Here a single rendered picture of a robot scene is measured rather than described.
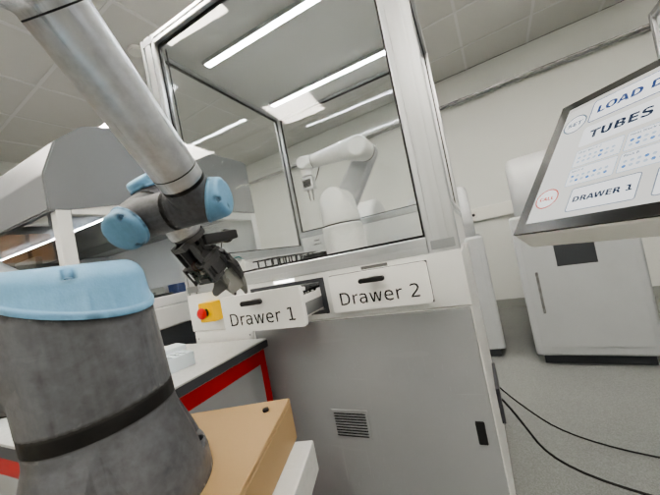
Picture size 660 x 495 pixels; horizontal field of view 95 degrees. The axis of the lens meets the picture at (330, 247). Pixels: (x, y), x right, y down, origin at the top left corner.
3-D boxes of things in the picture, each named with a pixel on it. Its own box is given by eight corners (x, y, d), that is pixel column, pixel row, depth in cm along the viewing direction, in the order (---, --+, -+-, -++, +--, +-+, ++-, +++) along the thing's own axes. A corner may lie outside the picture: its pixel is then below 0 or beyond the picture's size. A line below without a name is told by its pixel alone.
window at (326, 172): (424, 236, 82) (356, -99, 84) (202, 280, 119) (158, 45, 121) (425, 236, 83) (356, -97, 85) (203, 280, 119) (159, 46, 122)
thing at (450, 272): (472, 303, 77) (461, 247, 77) (192, 331, 120) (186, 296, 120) (471, 263, 162) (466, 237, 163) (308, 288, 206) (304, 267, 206)
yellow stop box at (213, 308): (213, 322, 108) (209, 302, 108) (199, 323, 111) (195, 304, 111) (224, 318, 113) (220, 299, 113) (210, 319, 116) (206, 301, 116)
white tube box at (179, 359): (150, 383, 78) (147, 368, 78) (137, 380, 83) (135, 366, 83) (195, 363, 88) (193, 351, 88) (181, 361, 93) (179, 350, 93)
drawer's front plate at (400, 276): (433, 302, 79) (424, 261, 79) (334, 312, 91) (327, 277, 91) (434, 301, 80) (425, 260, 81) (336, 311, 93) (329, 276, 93)
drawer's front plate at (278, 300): (306, 326, 81) (298, 286, 81) (226, 333, 93) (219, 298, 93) (309, 324, 82) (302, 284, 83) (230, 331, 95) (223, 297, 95)
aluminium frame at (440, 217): (461, 247, 77) (378, -142, 79) (186, 296, 120) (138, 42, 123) (466, 237, 163) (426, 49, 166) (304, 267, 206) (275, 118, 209)
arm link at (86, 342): (105, 430, 21) (57, 245, 21) (-54, 461, 23) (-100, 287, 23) (196, 360, 33) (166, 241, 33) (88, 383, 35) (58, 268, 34)
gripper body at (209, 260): (196, 288, 74) (163, 250, 68) (214, 265, 81) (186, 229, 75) (219, 284, 71) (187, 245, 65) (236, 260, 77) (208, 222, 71)
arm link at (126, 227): (145, 203, 49) (172, 181, 59) (84, 220, 51) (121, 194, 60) (171, 244, 54) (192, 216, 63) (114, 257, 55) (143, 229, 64)
